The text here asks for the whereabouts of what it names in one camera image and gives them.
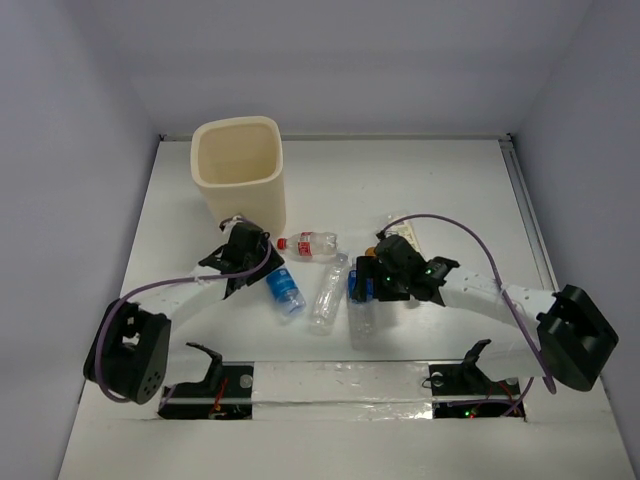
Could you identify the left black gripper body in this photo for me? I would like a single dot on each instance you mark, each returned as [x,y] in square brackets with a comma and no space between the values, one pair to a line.
[257,261]

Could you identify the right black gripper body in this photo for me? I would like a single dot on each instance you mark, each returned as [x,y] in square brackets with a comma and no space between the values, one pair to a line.
[392,286]

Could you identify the white cap blue label bottle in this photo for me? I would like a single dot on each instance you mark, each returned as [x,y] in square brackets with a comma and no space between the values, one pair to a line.
[362,324]

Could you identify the clear unlabelled plastic bottle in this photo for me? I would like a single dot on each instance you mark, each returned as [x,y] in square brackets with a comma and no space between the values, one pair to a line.
[332,288]

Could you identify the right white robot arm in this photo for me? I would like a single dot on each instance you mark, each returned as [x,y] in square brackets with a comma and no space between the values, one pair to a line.
[565,335]

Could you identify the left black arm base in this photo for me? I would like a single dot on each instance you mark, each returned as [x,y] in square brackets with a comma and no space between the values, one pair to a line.
[224,393]

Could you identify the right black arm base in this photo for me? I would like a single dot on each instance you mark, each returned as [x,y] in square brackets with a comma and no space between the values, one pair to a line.
[462,391]

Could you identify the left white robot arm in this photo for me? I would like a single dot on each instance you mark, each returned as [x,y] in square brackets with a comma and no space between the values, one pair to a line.
[129,355]

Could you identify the cream plastic bin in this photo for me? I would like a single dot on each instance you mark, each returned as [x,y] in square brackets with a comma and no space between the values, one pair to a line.
[237,165]

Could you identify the red label clear bottle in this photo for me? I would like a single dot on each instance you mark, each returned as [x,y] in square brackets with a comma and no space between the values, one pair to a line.
[309,244]

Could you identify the white label clear bottle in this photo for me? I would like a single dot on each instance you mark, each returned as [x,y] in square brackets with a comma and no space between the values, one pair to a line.
[404,228]

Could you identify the silver foil tape strip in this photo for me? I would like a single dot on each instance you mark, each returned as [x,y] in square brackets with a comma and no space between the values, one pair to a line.
[340,391]

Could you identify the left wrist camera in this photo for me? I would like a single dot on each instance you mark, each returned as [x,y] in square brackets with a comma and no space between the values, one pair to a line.
[231,222]

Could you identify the aluminium rail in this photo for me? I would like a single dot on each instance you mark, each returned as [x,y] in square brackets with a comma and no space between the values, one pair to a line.
[531,225]

